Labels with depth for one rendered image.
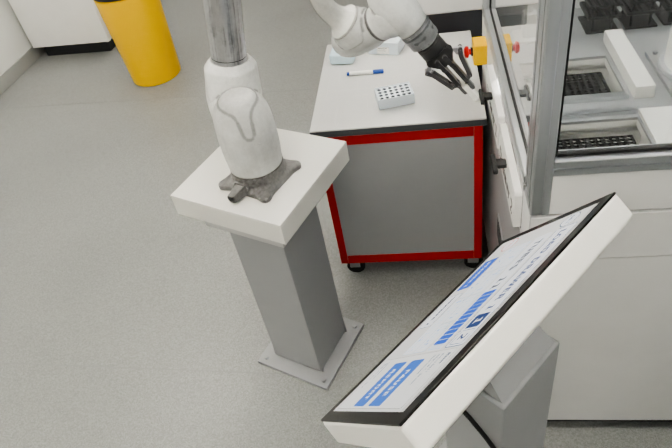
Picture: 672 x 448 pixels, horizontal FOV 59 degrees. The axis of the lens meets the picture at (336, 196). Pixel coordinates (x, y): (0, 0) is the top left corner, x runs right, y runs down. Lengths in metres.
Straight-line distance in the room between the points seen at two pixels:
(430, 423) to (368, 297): 1.67
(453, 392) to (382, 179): 1.40
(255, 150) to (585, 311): 0.93
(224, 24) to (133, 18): 2.45
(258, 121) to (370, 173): 0.66
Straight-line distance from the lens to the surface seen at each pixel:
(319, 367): 2.20
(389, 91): 2.07
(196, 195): 1.74
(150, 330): 2.60
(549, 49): 1.11
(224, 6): 1.63
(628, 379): 1.91
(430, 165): 2.07
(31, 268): 3.19
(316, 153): 1.76
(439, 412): 0.78
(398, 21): 1.60
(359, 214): 2.23
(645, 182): 1.34
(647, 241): 1.47
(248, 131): 1.55
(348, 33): 1.67
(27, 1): 5.12
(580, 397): 1.96
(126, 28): 4.11
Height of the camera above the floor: 1.86
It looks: 40 degrees down
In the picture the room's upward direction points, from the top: 11 degrees counter-clockwise
